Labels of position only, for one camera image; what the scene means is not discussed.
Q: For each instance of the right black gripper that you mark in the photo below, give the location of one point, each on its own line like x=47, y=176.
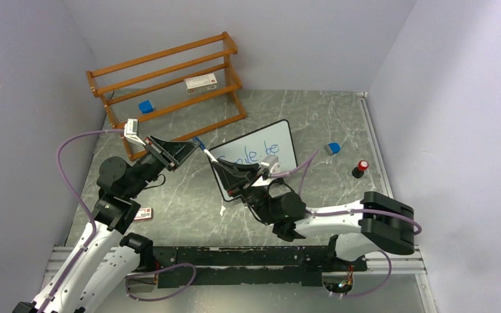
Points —
x=234, y=175

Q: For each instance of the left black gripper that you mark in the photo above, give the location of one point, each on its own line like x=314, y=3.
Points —
x=173, y=153

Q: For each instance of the white blue marker pen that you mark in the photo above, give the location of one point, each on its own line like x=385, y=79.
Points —
x=209, y=155

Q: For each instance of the white whiteboard black frame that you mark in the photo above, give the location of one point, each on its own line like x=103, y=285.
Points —
x=273, y=139

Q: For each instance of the blue marker cap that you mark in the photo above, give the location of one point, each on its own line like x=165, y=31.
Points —
x=200, y=143

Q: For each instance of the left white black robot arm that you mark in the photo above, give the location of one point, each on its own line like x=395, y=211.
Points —
x=106, y=253

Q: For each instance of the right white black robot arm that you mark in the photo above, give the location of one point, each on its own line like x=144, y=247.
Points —
x=373, y=223

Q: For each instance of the blue grey whiteboard eraser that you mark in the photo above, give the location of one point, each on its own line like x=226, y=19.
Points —
x=332, y=148

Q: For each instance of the blue cube on shelf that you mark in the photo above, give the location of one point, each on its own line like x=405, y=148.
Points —
x=146, y=107

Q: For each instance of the orange wooden shelf rack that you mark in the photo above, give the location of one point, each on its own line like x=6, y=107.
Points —
x=159, y=77

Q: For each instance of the red white box on table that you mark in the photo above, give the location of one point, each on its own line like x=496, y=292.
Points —
x=144, y=214

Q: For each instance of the white red box on shelf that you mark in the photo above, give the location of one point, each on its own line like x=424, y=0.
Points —
x=201, y=84

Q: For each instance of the red black bottle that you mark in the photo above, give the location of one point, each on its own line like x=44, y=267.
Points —
x=360, y=169

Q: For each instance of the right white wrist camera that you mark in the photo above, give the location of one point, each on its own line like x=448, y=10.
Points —
x=270, y=166

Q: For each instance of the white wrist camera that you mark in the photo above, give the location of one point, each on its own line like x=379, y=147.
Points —
x=270, y=166
x=131, y=133

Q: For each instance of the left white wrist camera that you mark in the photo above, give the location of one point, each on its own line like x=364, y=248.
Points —
x=131, y=133

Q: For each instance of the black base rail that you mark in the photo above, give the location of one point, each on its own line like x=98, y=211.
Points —
x=224, y=266

